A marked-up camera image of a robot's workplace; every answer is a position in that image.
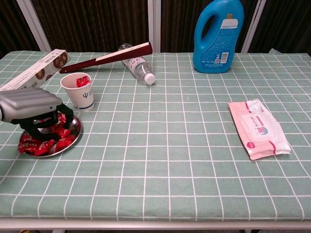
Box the white paper cup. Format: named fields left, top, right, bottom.
left=60, top=72, right=95, bottom=112

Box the dark red folded fan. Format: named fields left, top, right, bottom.
left=59, top=42, right=154, bottom=74

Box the blue detergent pump bottle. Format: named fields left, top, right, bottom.
left=192, top=0, right=245, bottom=73

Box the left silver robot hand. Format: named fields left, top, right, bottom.
left=0, top=87, right=75, bottom=143

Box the round steel plate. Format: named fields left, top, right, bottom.
left=19, top=114, right=84, bottom=158

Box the white table frame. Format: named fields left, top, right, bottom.
left=0, top=217, right=311, bottom=233

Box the pink wet wipes pack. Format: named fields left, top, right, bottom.
left=227, top=98, right=292, bottom=160

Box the clear plastic water bottle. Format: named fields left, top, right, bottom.
left=118, top=43, right=156, bottom=85

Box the dark partition screen white frame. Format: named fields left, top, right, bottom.
left=0, top=0, right=47, bottom=59
left=154, top=0, right=260, bottom=53
left=23, top=0, right=155, bottom=53
left=247, top=0, right=311, bottom=54

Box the long baking paper box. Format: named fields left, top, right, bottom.
left=0, top=49, right=70, bottom=92

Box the green checked tablecloth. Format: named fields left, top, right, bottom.
left=0, top=48, right=311, bottom=222

